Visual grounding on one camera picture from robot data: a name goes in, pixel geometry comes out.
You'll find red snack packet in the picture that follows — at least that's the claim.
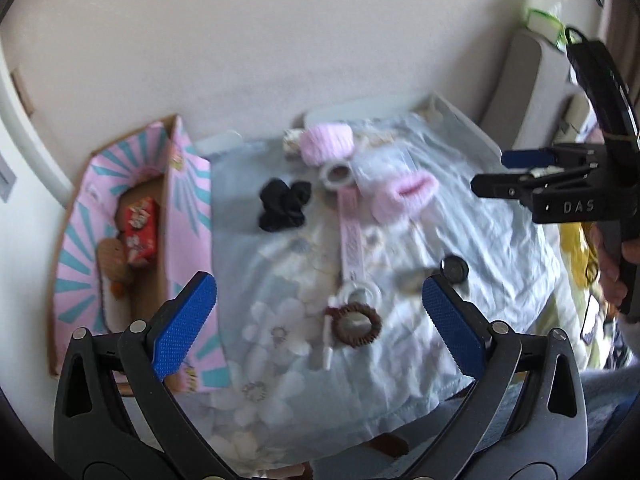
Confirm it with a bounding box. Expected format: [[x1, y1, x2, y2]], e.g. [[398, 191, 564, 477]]
[[124, 197, 158, 268]]

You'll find clear plastic floss box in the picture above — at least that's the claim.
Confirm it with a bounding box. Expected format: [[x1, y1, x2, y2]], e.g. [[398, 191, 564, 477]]
[[350, 145, 416, 196]]

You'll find brown plush toy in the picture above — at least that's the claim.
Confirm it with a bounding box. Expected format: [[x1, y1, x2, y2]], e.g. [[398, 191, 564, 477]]
[[96, 237, 134, 300]]

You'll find pink teal cardboard box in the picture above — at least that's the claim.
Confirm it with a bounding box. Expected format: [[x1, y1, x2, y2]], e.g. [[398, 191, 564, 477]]
[[48, 115, 213, 376]]

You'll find pink long box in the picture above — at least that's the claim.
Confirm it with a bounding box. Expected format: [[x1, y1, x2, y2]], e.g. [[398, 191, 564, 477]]
[[337, 188, 363, 282]]

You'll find blue floral patterned box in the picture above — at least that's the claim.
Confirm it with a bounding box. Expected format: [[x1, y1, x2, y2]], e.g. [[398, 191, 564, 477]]
[[282, 128, 304, 158]]

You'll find black scrunchie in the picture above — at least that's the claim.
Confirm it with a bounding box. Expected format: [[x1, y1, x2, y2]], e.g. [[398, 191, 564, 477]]
[[258, 179, 312, 233]]

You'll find white large clip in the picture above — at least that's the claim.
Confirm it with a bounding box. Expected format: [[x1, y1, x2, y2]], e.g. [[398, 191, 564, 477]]
[[320, 159, 355, 192]]

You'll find grey sofa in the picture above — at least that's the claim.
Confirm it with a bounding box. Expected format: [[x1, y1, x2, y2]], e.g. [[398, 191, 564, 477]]
[[480, 28, 596, 151]]

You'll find light blue floral cloth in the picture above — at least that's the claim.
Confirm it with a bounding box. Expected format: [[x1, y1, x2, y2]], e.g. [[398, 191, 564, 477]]
[[179, 112, 560, 474]]

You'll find black round cap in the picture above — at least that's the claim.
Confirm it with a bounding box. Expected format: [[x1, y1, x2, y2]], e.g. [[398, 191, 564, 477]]
[[439, 255, 470, 285]]

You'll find brown hair tie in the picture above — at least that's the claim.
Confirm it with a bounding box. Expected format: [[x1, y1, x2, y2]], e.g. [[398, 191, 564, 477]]
[[330, 302, 383, 348]]

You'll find person's right hand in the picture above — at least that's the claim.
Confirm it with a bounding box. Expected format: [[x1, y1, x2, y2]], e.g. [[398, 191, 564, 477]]
[[590, 226, 640, 307]]

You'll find white tape roll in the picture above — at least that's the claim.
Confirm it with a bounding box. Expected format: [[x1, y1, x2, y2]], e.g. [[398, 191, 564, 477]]
[[337, 281, 382, 309]]

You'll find green plastic bag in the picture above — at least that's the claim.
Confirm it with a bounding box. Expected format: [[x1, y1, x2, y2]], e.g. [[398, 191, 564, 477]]
[[525, 3, 566, 51]]

